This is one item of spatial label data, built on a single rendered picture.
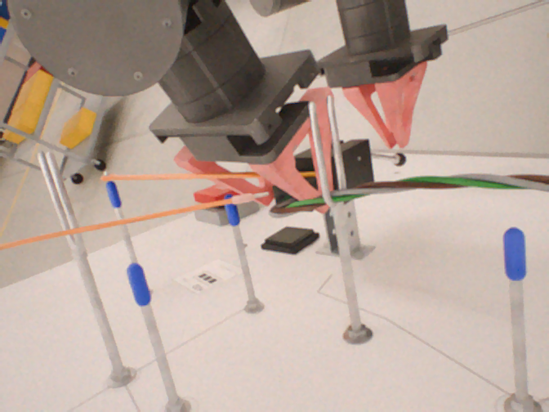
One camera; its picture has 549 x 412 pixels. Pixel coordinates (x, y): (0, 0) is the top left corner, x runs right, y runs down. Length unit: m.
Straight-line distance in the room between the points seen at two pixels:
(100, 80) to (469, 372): 0.22
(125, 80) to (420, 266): 0.26
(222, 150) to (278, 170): 0.04
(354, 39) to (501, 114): 1.37
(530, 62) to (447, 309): 1.58
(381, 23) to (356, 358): 0.27
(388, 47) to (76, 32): 0.29
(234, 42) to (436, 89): 1.73
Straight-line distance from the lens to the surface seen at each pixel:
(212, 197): 0.54
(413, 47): 0.41
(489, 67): 1.91
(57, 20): 0.19
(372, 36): 0.43
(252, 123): 0.25
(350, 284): 0.28
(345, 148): 0.37
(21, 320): 0.46
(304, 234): 0.44
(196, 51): 0.26
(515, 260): 0.21
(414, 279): 0.36
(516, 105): 1.78
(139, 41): 0.19
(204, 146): 0.29
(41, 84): 4.32
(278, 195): 0.35
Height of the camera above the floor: 1.40
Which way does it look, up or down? 39 degrees down
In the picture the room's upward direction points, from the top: 63 degrees counter-clockwise
